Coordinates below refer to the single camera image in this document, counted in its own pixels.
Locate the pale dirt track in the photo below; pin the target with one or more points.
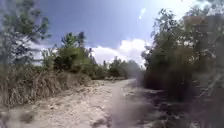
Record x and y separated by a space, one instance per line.
123 106

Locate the row of green bushes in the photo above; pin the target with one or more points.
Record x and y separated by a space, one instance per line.
73 56
186 56

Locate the dry brown grass strip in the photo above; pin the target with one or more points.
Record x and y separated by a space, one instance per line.
36 83

